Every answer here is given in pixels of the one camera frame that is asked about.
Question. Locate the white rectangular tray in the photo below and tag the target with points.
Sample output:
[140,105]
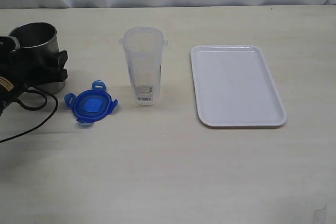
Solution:
[234,88]

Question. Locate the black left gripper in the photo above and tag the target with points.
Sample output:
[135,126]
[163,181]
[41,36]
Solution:
[21,73]

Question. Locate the stainless steel tumbler cup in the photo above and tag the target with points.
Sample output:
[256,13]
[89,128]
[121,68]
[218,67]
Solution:
[40,40]

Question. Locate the tall clear plastic container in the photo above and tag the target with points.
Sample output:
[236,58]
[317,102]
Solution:
[143,49]

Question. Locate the blue plastic container lid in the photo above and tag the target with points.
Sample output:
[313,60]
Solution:
[91,105]

